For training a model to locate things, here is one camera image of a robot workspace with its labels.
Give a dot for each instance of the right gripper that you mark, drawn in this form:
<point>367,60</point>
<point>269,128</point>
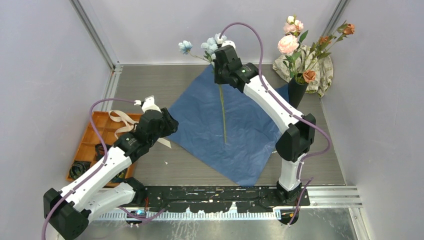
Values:
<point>218,80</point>

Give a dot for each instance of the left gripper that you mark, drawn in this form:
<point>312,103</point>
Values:
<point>171,124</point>

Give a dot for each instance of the blue hydrangea flower stem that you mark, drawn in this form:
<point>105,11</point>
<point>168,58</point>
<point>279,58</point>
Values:
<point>212,44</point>

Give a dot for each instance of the cream ribbon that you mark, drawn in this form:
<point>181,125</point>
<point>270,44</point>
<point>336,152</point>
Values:
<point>119,116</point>

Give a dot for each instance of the blue paper flower bouquet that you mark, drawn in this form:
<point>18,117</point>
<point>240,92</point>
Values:
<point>251,133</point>

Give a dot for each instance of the pink rose flower stem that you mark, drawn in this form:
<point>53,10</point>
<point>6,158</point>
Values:
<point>291,47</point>

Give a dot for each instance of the single orange rose stem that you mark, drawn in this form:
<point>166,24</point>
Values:
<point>309,76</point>

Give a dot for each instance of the orange rose flower stem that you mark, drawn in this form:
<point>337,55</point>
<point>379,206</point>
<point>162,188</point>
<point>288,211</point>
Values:
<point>321,49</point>

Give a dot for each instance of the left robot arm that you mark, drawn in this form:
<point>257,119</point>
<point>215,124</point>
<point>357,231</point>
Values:
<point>70,210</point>

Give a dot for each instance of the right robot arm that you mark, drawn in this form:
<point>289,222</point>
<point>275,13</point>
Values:
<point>297,131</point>

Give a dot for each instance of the black vase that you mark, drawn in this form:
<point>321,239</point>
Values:
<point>296,92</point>

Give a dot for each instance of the small blue flower sprig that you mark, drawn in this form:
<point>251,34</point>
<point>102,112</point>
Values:
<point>185,48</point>

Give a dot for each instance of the orange wooden tray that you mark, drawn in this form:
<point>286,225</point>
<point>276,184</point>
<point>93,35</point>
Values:
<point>86,149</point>

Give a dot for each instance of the rolled dark item front right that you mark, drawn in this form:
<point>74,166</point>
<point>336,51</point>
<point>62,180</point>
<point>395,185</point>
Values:
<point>119,177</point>

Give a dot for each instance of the rolled dark item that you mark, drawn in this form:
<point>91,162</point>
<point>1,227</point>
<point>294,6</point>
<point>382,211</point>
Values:
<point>119,177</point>
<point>99,151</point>
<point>78,168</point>

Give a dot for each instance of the rolled dark item middle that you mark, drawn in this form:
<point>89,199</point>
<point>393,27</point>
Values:
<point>99,151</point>

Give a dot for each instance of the patterned cream cloth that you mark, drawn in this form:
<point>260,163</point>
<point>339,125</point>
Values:
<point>323,68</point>

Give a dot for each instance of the rolled dark item front left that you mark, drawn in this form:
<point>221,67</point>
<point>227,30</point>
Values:
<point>78,168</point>

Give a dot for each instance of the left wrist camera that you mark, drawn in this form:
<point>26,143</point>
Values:
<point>147,104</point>

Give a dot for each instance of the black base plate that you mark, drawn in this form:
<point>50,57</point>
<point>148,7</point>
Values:
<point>216,199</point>

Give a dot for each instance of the aluminium rail frame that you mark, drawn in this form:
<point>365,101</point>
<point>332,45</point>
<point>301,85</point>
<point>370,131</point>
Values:
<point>338,197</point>

